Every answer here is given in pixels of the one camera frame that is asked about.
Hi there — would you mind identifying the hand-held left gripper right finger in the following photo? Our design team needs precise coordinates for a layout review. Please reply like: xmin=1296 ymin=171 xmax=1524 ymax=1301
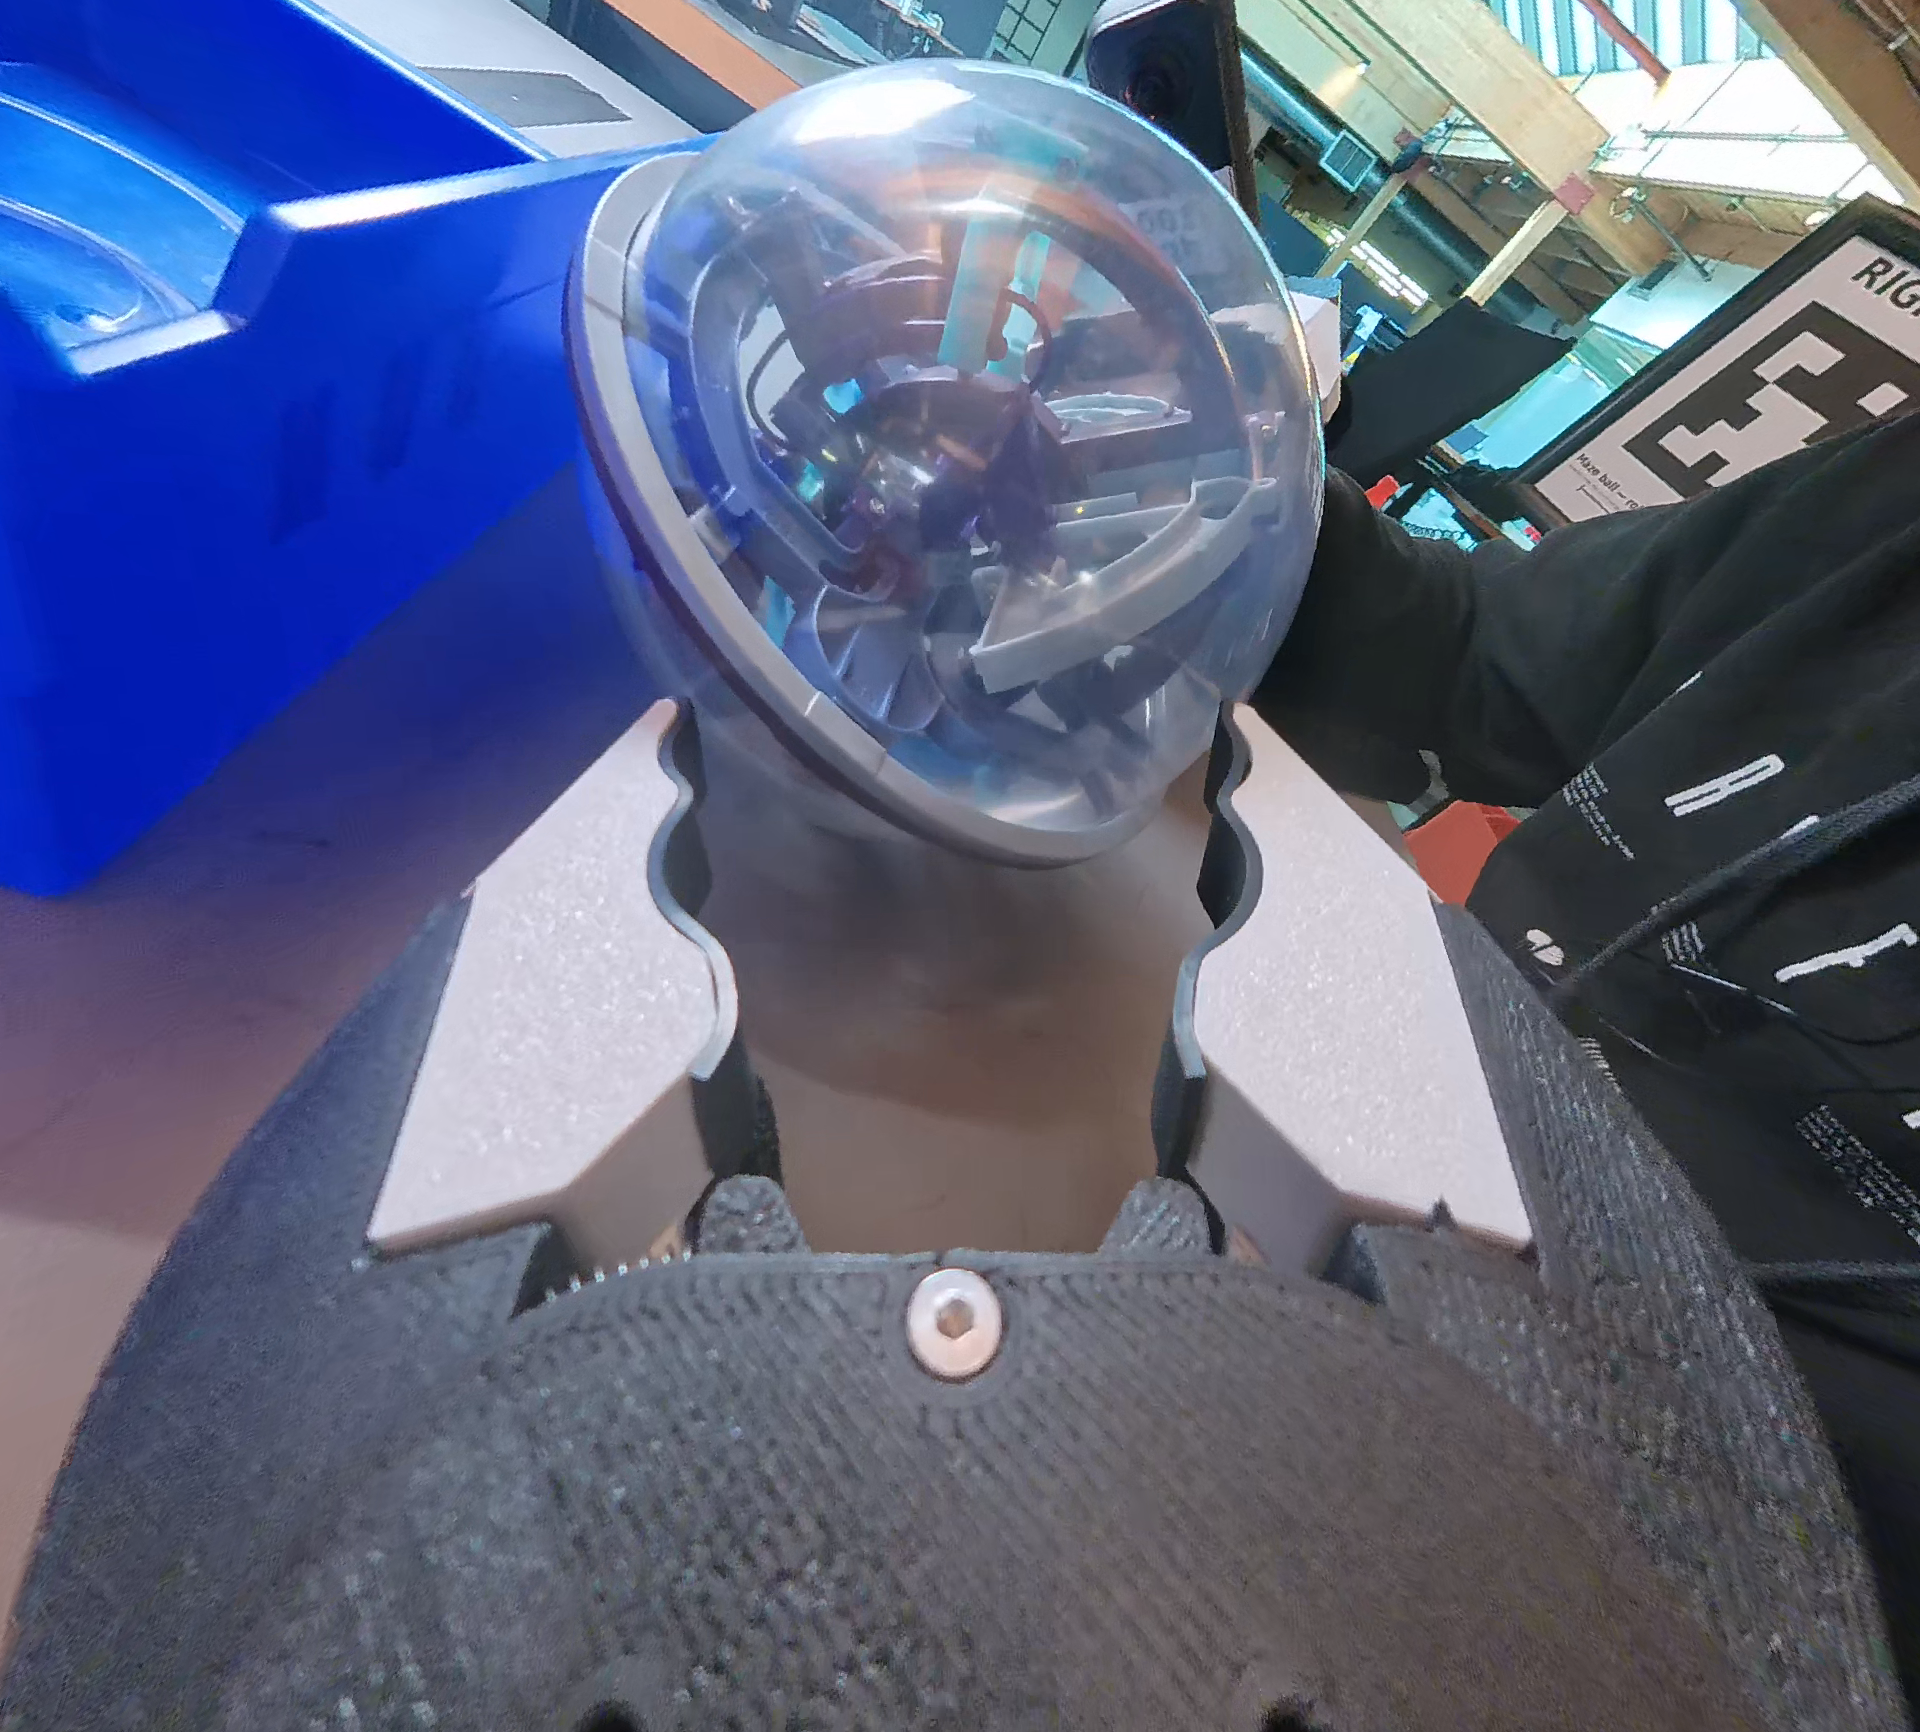
xmin=1154 ymin=695 xmax=1536 ymax=1281

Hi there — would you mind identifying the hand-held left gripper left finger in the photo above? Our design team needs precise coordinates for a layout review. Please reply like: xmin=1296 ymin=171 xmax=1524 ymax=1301
xmin=365 ymin=695 xmax=745 ymax=1281

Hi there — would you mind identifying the clear plastic maze ball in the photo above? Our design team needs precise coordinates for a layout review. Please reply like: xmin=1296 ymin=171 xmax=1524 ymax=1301
xmin=567 ymin=58 xmax=1330 ymax=867

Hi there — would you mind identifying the clear plastic ball stand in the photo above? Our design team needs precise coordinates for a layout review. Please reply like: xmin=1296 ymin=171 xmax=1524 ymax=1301
xmin=0 ymin=185 xmax=205 ymax=345

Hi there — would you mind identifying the black fabric chair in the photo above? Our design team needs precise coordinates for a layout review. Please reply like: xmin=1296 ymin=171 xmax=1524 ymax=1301
xmin=1327 ymin=298 xmax=1581 ymax=496

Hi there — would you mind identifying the black printed hoodie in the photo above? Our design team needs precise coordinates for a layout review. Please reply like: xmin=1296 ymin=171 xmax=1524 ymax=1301
xmin=1462 ymin=651 xmax=1920 ymax=1732

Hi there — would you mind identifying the black framed marker sign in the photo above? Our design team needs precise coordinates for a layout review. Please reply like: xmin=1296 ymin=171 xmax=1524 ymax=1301
xmin=1507 ymin=193 xmax=1920 ymax=538

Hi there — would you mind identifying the blue plastic bin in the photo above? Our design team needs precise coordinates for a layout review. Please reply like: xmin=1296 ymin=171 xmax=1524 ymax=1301
xmin=0 ymin=0 xmax=714 ymax=897

